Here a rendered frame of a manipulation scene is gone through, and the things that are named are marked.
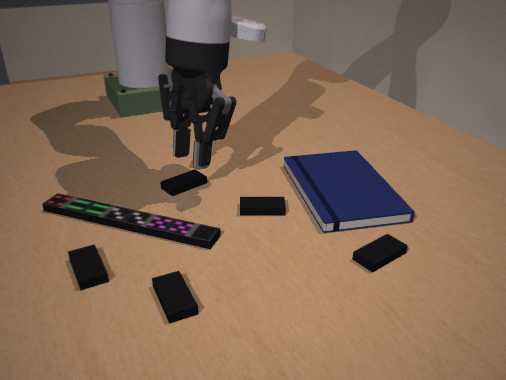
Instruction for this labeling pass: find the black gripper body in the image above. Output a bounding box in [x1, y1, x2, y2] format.
[165, 36, 230, 113]

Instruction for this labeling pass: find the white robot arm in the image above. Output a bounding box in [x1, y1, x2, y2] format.
[108, 0, 266, 88]

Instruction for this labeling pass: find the black domino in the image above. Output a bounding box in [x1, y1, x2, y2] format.
[81, 202, 134, 229]
[240, 197, 286, 216]
[352, 234, 408, 273]
[165, 219, 220, 249]
[122, 210, 176, 239]
[152, 271, 199, 324]
[160, 169, 207, 196]
[42, 193, 95, 220]
[68, 244, 109, 291]

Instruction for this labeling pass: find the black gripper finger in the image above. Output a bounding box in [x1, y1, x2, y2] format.
[185, 84, 237, 170]
[158, 74, 191, 158]

